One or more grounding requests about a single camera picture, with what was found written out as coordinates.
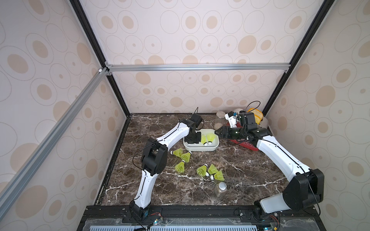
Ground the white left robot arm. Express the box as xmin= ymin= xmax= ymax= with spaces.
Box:
xmin=130 ymin=113 xmax=202 ymax=221

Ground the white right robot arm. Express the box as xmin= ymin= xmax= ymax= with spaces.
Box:
xmin=215 ymin=111 xmax=324 ymax=219

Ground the white storage box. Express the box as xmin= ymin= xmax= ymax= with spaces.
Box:
xmin=183 ymin=129 xmax=220 ymax=152

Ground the red dotted toaster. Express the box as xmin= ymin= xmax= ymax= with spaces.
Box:
xmin=228 ymin=122 xmax=259 ymax=151

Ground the back yellow toast slice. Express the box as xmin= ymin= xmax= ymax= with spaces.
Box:
xmin=248 ymin=108 xmax=264 ymax=125

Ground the clear jar with powder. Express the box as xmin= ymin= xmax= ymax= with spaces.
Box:
xmin=214 ymin=111 xmax=227 ymax=131

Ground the green shuttlecock top group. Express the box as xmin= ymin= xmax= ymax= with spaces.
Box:
xmin=170 ymin=148 xmax=184 ymax=158

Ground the green shuttlecock group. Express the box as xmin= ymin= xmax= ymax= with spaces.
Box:
xmin=174 ymin=160 xmax=185 ymax=173
xmin=170 ymin=148 xmax=184 ymax=158
xmin=180 ymin=152 xmax=191 ymax=163

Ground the green shuttlecock middle group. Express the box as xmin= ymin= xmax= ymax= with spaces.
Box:
xmin=180 ymin=152 xmax=191 ymax=163

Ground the green shuttlecock lower group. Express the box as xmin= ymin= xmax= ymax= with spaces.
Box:
xmin=174 ymin=160 xmax=185 ymax=173

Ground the green shuttlecock right low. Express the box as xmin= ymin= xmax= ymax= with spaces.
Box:
xmin=211 ymin=171 xmax=225 ymax=182

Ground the metal lidded shaker jar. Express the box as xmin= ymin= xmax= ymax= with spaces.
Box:
xmin=214 ymin=182 xmax=227 ymax=197

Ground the silver horizontal aluminium rail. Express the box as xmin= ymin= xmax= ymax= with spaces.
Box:
xmin=101 ymin=63 xmax=291 ymax=74

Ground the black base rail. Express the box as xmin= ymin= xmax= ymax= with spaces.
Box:
xmin=77 ymin=206 xmax=325 ymax=231

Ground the silver left aluminium rail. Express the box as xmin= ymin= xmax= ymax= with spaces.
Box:
xmin=1 ymin=67 xmax=108 ymax=219

